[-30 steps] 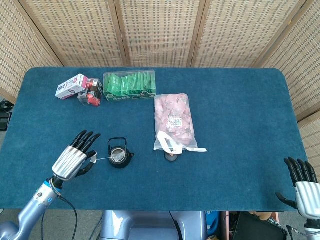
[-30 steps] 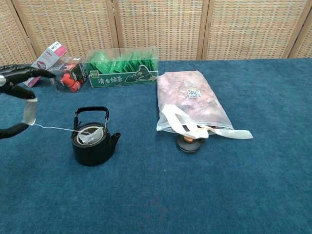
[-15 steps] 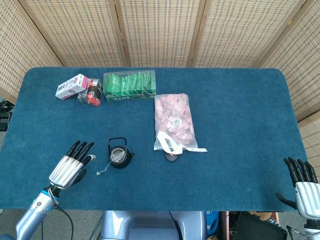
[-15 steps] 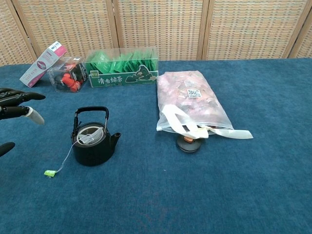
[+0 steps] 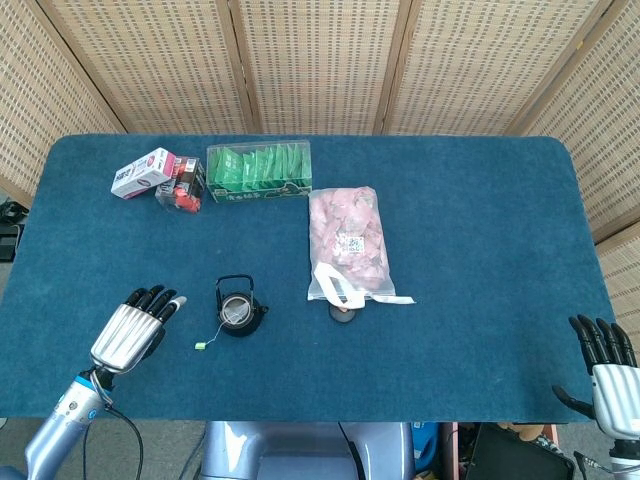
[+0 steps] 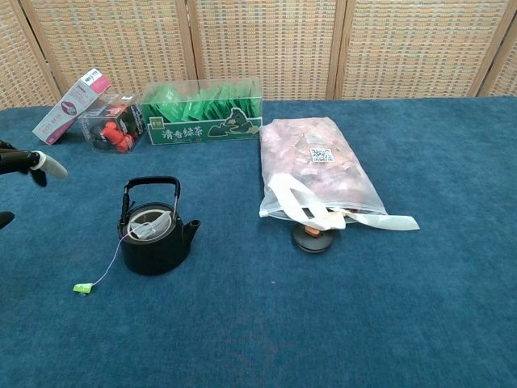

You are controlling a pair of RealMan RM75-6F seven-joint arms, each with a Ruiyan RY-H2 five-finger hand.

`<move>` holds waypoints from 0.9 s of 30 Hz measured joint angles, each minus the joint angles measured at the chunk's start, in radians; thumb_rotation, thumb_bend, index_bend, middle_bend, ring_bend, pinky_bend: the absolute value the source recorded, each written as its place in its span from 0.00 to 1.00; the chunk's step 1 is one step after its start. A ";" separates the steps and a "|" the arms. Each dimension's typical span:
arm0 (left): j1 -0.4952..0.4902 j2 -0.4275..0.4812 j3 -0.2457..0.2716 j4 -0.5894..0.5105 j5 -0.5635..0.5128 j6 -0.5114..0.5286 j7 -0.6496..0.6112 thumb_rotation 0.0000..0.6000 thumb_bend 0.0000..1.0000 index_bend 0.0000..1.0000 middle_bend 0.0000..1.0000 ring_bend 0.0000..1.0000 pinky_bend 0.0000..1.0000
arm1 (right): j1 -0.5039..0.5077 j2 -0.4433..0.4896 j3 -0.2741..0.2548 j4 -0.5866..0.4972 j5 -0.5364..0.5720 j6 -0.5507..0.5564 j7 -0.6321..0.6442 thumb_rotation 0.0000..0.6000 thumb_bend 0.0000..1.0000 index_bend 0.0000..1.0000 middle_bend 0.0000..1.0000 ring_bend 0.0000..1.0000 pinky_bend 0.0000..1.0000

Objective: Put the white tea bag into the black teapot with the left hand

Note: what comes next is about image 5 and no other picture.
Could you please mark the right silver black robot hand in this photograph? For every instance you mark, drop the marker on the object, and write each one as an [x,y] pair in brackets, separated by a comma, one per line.
[617,395]

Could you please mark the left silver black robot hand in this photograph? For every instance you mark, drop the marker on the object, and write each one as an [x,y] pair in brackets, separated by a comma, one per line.
[127,335]

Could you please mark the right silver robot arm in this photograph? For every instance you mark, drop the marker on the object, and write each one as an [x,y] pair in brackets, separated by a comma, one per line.
[627,457]

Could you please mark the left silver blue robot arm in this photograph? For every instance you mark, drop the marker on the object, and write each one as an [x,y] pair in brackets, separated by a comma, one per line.
[60,425]

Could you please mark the small black teapot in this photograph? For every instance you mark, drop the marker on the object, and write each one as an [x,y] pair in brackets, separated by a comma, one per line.
[250,327]

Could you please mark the clear box of green tea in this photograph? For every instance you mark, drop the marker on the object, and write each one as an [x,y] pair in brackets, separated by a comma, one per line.
[260,172]

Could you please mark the black teapot lid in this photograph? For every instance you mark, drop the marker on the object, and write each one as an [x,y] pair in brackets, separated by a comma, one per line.
[341,315]

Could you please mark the plastic bag of pink packets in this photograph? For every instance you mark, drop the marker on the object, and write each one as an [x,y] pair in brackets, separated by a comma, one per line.
[345,235]

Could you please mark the black flat case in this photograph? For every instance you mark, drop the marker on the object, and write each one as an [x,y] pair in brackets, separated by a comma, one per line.
[520,457]

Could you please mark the clear box of red packets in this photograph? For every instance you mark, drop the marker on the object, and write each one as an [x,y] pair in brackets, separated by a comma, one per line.
[187,192]

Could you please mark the black equipment on floor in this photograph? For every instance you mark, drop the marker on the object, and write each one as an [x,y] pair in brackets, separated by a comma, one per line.
[7,235]

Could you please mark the white and pink carton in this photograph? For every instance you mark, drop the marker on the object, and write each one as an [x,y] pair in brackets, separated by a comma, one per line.
[140,175]

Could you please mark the blue table mat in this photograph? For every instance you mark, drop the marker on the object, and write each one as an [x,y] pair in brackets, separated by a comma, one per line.
[450,300]

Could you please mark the blue plastic item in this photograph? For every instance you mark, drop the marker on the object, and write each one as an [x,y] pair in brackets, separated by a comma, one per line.
[425,445]

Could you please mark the silver blue robot torso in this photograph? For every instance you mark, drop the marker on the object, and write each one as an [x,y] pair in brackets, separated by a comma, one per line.
[300,450]

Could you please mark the woven folding screen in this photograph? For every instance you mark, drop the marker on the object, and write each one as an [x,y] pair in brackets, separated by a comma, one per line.
[320,60]

